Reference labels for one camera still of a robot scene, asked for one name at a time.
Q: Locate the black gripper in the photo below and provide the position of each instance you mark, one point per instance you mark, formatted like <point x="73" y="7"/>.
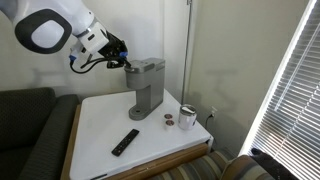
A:
<point x="113" y="46"/>

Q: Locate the grey pod coffee maker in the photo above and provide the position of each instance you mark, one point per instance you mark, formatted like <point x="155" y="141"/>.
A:
<point x="146" y="83"/>

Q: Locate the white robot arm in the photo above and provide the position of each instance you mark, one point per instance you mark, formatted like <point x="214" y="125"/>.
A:
<point x="50" y="23"/>

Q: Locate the white coffee pod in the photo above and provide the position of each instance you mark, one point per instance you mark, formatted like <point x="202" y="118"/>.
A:
<point x="169" y="124"/>
<point x="168" y="116"/>

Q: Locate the white plastic board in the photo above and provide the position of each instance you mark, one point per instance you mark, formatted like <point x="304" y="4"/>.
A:
<point x="106" y="126"/>

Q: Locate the thin metal pole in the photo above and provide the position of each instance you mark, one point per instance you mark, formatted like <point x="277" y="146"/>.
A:
<point x="186" y="50"/>

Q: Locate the black remote control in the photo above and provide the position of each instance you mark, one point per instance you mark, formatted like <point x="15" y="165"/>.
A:
<point x="125" y="142"/>

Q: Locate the white travel mug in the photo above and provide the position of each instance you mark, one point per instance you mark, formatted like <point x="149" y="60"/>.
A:
<point x="186" y="118"/>

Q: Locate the wooden table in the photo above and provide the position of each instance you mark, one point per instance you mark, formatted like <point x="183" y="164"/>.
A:
<point x="173" y="160"/>

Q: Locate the dark grey sofa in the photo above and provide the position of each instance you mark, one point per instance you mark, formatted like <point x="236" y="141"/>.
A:
<point x="30" y="133"/>

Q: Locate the striped fabric sofa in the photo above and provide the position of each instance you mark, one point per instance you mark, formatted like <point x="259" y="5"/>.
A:
<point x="193" y="168"/>

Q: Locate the striped sofa cushion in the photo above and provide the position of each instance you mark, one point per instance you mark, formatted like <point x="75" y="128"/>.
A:
<point x="240" y="170"/>

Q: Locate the white window blinds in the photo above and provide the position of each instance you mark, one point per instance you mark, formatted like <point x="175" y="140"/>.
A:
<point x="293" y="100"/>

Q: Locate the white wall outlet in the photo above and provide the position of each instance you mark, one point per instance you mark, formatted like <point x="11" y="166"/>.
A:
<point x="214" y="110"/>

